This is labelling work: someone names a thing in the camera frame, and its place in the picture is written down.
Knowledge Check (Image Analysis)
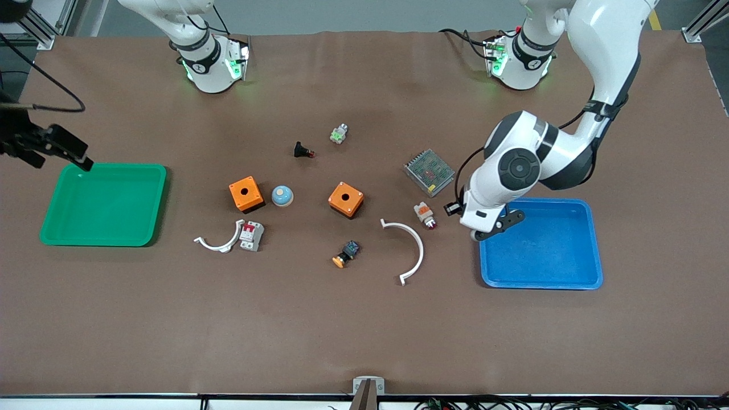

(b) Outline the large white curved clip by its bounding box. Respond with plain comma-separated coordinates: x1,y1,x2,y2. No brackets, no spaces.
380,218,425,286

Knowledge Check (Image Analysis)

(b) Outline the grey metal bracket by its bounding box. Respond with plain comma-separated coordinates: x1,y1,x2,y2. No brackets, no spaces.
349,376,386,410

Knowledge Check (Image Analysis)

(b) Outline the small white curved clip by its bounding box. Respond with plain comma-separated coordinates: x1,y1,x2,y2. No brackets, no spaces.
194,219,245,253

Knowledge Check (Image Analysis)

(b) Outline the aluminium frame profile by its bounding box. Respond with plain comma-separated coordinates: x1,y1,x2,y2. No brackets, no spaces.
0,0,78,51
681,0,729,44

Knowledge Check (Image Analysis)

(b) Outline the metal mesh power supply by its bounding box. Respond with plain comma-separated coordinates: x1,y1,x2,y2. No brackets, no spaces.
404,149,456,198

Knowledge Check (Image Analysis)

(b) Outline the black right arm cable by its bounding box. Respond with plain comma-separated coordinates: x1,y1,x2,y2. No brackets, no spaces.
0,33,87,113

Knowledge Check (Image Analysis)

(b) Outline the green plastic tray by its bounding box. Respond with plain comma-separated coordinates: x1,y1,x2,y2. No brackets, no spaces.
39,163,167,247

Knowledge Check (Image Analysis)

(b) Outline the blue plastic tray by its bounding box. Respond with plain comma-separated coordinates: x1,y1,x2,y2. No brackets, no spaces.
477,196,604,290

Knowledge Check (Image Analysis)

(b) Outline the orange box with hole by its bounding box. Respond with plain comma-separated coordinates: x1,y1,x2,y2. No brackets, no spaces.
328,181,365,219
229,175,265,214

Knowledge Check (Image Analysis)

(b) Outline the orange capped black switch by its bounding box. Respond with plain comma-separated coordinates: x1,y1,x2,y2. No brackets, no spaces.
332,240,361,269

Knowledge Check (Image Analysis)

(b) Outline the brown table mat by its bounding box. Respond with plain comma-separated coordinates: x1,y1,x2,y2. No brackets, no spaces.
0,30,729,397

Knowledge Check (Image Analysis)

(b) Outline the white red circuit breaker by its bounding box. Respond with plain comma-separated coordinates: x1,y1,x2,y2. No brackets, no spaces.
239,220,265,252

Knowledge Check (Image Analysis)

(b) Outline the black base cable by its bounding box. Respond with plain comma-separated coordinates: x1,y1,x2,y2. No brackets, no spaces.
438,27,522,60

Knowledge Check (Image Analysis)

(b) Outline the orange white indicator lamp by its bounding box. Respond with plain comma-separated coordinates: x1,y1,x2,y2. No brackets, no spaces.
413,201,438,230

